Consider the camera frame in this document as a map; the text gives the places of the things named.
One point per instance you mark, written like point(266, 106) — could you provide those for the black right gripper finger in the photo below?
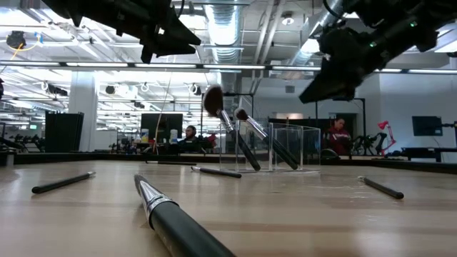
point(332, 99)
point(332, 85)

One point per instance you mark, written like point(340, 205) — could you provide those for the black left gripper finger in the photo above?
point(178, 50)
point(175, 30)

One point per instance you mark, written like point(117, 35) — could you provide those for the clear acrylic brush organizer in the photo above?
point(307, 150)

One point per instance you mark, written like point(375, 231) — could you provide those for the large powder makeup brush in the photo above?
point(214, 101)

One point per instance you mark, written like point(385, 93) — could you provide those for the medium round-head makeup brush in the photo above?
point(257, 128)

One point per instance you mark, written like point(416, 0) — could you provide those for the thin black makeup brush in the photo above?
point(383, 189)
point(60, 183)

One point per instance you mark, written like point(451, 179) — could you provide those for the slim silver-ferrule makeup brush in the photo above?
point(221, 172)

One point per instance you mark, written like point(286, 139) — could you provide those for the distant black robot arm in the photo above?
point(364, 142)

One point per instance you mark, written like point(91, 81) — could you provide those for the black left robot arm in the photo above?
point(64, 5)

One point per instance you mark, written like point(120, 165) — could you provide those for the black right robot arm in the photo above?
point(428, 14)

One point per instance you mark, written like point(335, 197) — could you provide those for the long ceiling light strip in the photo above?
point(164, 65)

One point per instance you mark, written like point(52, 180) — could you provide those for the person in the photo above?
point(191, 132)
point(337, 137)

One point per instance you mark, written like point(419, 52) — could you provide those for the red desk lamp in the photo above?
point(383, 125)

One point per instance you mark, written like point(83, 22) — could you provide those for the round ceiling fixture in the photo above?
point(287, 20)

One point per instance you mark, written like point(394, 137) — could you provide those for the black monitor back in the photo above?
point(160, 125)

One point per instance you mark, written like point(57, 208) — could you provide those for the white wipes canister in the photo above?
point(144, 135)
point(174, 135)

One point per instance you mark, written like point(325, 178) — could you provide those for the white building column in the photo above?
point(83, 107)

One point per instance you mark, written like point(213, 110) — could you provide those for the black bench table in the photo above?
point(425, 151)

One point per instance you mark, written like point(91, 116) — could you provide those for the black partition panel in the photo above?
point(64, 132)

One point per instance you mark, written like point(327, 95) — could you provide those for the silver slanted ventilation duct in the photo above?
point(307, 35)

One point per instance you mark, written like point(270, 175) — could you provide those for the silver ribbed ventilation duct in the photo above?
point(225, 32)

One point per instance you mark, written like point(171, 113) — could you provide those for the dark wall monitor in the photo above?
point(427, 125)

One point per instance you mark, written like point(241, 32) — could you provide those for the black aluminium table frame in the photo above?
point(107, 157)

